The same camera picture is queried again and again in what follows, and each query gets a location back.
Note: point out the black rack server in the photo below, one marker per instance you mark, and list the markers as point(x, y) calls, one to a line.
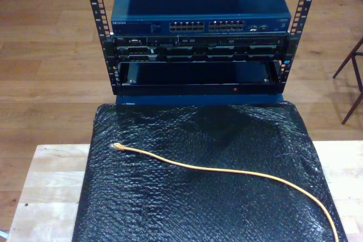
point(198, 52)

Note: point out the dark wooden chair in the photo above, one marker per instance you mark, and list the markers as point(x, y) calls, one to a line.
point(356, 69)

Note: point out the flat blue device box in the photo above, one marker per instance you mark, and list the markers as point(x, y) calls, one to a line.
point(198, 99)

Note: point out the black bubble wrap mat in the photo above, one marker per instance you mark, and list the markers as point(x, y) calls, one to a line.
point(198, 210)

